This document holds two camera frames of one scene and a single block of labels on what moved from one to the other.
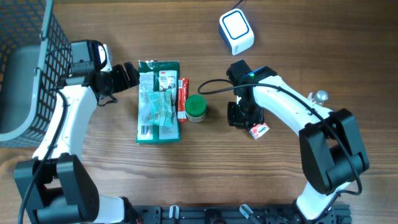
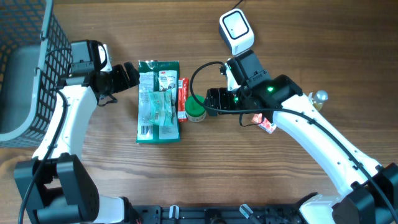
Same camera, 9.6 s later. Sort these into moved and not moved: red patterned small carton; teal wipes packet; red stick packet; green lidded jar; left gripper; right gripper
Moved: right gripper; red patterned small carton
Not moved: green lidded jar; left gripper; teal wipes packet; red stick packet
